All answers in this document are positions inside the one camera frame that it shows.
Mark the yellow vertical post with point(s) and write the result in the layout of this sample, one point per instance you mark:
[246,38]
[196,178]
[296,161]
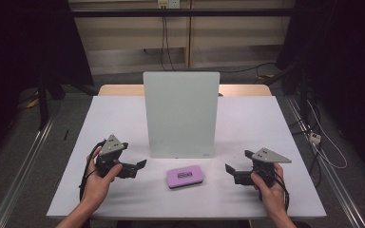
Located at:
[188,34]

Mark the wooden table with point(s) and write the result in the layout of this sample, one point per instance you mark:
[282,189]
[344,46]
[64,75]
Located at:
[244,90]

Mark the white glass whiteboard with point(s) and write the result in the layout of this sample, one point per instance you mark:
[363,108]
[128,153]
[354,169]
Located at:
[183,114]

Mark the white power adapter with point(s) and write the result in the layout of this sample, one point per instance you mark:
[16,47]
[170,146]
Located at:
[314,138]

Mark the white wall socket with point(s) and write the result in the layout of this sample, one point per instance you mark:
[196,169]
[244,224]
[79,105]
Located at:
[168,3]

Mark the aluminium floor rail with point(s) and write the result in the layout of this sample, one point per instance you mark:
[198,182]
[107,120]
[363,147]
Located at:
[22,171]
[326,164]

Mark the person's right hand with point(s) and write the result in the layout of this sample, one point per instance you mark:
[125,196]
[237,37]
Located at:
[271,196]

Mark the white table cover sheet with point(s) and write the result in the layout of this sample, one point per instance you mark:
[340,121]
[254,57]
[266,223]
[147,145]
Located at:
[244,133]

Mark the person's left hand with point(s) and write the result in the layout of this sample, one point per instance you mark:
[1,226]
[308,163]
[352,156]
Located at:
[98,186]

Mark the purple whiteboard eraser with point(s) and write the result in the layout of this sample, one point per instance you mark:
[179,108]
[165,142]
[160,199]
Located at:
[185,176]

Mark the yellow floor tape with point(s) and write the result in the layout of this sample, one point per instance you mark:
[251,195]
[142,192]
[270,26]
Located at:
[33,103]

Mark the black metal stand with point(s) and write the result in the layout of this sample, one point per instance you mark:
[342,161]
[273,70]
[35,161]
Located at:
[42,101]

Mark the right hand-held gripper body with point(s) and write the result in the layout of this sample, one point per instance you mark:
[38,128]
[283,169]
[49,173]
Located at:
[266,155]

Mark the black horizontal metal bar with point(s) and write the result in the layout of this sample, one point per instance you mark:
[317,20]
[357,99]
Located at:
[202,12]

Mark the black curtain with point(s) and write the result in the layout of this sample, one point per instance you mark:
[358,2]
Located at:
[19,57]
[345,63]

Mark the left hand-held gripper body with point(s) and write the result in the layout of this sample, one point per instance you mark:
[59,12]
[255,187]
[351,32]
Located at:
[111,146]

